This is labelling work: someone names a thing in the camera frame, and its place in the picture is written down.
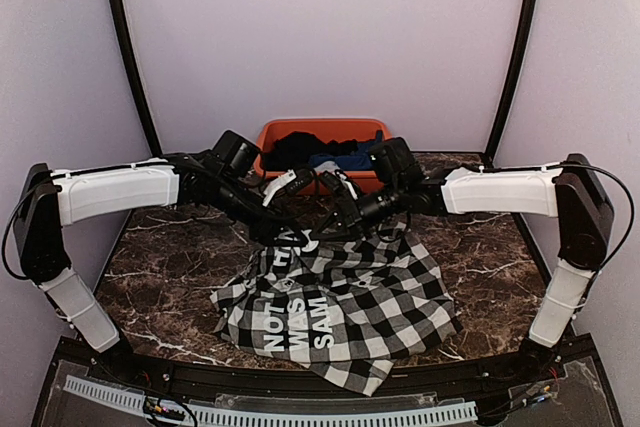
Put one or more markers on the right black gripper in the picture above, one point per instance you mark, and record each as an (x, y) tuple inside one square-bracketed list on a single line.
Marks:
[(349, 217)]

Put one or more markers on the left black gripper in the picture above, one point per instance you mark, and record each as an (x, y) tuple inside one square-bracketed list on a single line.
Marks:
[(267, 227)]

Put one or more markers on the black white plaid shirt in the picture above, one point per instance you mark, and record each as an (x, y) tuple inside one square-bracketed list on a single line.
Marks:
[(346, 311)]

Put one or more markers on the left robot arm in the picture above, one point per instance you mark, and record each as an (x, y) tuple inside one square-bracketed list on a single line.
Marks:
[(53, 199)]

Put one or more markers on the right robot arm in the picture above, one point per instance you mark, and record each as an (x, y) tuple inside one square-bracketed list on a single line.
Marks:
[(569, 191)]

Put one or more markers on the blue garment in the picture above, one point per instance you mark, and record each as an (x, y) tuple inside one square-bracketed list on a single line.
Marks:
[(349, 155)]

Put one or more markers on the black garment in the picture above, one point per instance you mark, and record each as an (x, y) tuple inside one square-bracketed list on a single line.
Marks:
[(293, 150)]

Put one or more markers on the orange plastic basin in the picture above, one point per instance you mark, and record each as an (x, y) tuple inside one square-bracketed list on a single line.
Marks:
[(326, 129)]

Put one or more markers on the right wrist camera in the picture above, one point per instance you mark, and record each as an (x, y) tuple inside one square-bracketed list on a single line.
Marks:
[(340, 185)]

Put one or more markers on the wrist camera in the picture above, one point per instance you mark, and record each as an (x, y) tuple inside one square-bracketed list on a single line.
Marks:
[(290, 182), (340, 185)]

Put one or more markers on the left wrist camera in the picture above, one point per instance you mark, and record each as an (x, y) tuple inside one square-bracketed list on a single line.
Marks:
[(290, 182)]

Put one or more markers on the white slotted cable duct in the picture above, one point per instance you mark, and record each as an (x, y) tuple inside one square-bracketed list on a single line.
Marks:
[(236, 410)]

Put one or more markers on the black front rail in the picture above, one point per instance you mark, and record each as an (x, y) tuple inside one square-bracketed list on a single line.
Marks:
[(480, 379)]

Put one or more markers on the left black frame post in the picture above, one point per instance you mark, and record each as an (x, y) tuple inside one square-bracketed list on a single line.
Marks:
[(129, 61)]

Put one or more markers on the black frame post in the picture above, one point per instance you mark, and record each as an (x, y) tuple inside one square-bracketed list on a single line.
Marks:
[(129, 61), (521, 38)]

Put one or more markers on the right black frame post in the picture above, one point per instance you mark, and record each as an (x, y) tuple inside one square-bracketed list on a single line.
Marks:
[(521, 38)]

